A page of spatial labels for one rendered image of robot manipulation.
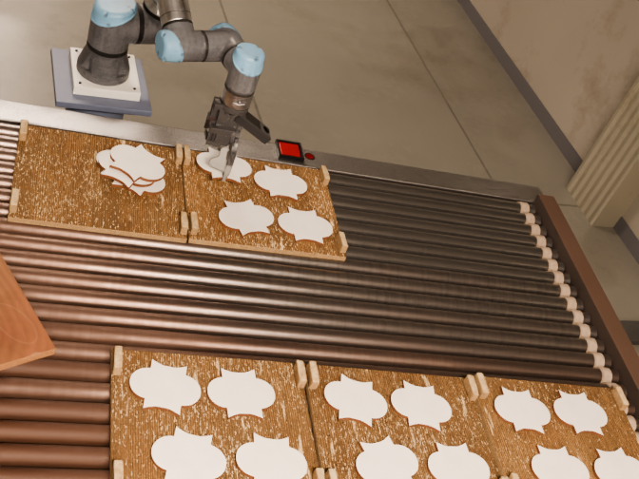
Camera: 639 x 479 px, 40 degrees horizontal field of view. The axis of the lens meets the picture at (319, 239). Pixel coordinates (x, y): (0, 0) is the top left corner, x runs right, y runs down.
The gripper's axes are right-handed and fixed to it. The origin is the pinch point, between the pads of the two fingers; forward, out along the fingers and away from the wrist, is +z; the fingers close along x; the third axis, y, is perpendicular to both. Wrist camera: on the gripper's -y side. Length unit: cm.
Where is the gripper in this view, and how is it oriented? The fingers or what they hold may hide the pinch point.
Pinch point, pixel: (223, 165)
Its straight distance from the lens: 234.4
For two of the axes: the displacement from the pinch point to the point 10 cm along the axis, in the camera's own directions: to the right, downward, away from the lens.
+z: -3.1, 7.1, 6.3
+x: 1.6, 7.0, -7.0
